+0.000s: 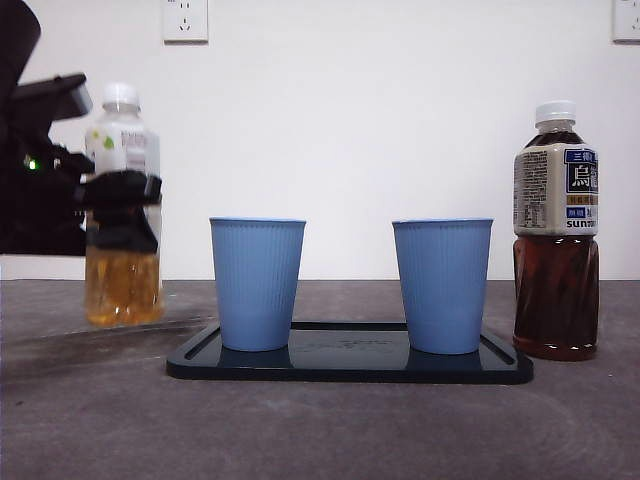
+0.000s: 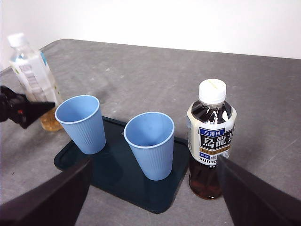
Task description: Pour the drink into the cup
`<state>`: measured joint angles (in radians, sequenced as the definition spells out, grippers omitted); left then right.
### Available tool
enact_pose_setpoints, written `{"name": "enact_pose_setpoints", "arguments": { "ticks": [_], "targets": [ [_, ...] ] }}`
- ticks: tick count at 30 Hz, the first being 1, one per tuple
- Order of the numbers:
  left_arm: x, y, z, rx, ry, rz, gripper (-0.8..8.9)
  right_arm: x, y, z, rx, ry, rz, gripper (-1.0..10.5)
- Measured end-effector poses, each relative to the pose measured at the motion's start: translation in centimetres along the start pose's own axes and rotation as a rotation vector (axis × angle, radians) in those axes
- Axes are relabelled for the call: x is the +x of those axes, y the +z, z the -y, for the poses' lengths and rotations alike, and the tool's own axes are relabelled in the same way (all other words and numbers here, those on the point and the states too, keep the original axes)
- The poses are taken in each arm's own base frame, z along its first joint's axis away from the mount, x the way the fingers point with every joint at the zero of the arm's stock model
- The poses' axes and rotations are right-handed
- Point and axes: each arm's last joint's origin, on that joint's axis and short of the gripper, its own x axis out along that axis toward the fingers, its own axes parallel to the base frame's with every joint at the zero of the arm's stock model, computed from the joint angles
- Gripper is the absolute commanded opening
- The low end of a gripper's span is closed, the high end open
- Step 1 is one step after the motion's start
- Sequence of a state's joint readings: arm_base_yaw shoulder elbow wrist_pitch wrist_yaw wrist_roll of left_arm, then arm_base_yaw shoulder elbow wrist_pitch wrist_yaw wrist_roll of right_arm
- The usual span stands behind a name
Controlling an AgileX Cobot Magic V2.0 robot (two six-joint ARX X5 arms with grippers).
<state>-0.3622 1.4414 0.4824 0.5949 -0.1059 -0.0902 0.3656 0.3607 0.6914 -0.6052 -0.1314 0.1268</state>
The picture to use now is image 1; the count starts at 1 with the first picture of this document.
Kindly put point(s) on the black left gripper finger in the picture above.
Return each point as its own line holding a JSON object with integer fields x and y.
{"x": 120, "y": 200}

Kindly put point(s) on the pale tea bottle white label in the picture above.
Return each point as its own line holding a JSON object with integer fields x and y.
{"x": 122, "y": 290}

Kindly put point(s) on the dark oolong tea bottle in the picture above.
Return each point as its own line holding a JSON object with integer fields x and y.
{"x": 555, "y": 300}

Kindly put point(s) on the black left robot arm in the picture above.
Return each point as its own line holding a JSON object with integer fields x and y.
{"x": 30, "y": 215}

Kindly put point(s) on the blue ribbed plastic cup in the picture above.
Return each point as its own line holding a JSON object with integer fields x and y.
{"x": 256, "y": 285}
{"x": 442, "y": 285}

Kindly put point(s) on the dark blue rectangular tray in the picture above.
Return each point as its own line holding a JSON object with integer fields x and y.
{"x": 350, "y": 366}

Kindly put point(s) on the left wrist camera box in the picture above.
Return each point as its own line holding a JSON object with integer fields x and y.
{"x": 75, "y": 100}

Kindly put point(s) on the white wall socket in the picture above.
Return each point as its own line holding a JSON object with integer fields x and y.
{"x": 185, "y": 22}
{"x": 627, "y": 20}

